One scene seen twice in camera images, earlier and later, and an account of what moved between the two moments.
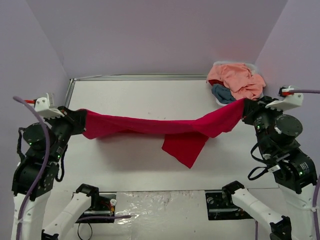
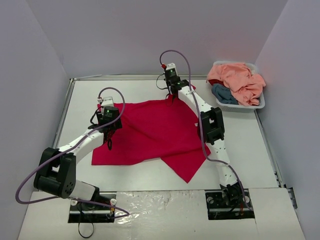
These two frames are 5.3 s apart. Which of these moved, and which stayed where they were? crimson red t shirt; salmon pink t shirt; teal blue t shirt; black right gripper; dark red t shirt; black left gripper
Moved: crimson red t shirt; black left gripper; black right gripper
Stayed: teal blue t shirt; salmon pink t shirt; dark red t shirt
